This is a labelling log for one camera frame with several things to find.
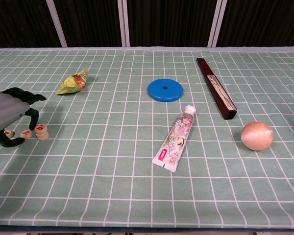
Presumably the floral print cream tube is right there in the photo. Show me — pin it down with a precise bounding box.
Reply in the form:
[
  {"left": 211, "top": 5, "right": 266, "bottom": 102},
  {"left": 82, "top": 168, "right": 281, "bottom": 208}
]
[{"left": 151, "top": 105, "right": 196, "bottom": 173}]

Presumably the white partition post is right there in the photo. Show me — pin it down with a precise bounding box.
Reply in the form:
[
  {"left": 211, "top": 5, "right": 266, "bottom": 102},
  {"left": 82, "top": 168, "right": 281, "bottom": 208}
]
[
  {"left": 207, "top": 0, "right": 226, "bottom": 47},
  {"left": 117, "top": 0, "right": 130, "bottom": 47},
  {"left": 45, "top": 0, "right": 68, "bottom": 47}
]

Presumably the crumpled yellow snack wrapper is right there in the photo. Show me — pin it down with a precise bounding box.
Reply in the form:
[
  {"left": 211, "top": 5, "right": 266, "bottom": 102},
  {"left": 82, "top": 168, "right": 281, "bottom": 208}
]
[{"left": 55, "top": 68, "right": 89, "bottom": 95}]

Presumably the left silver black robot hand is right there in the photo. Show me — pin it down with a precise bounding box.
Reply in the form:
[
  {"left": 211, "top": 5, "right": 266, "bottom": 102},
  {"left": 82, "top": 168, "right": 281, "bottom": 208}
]
[{"left": 0, "top": 87, "right": 47, "bottom": 147}]

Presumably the blue plastic disc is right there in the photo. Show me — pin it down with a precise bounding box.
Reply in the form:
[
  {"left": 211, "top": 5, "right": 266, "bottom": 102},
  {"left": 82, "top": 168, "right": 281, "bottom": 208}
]
[{"left": 147, "top": 78, "right": 184, "bottom": 102}]

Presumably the green checked tablecloth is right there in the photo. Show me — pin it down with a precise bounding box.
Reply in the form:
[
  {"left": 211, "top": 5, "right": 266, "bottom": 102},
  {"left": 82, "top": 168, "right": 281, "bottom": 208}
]
[{"left": 0, "top": 46, "right": 294, "bottom": 228}]

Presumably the dark brown partition panel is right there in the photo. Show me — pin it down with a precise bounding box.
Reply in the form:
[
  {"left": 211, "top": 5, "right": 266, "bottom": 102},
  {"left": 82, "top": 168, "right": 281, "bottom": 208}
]
[
  {"left": 217, "top": 0, "right": 294, "bottom": 53},
  {"left": 0, "top": 0, "right": 62, "bottom": 48},
  {"left": 126, "top": 0, "right": 218, "bottom": 47},
  {"left": 52, "top": 0, "right": 123, "bottom": 47}
]

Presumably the peach silky ball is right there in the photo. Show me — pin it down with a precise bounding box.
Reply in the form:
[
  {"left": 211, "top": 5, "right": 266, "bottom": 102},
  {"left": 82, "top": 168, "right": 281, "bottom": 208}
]
[{"left": 240, "top": 121, "right": 274, "bottom": 151}]

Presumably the dark red long box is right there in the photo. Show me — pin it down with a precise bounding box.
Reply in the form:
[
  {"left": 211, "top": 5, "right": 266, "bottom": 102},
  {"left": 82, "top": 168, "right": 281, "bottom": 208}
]
[{"left": 196, "top": 57, "right": 238, "bottom": 120}]

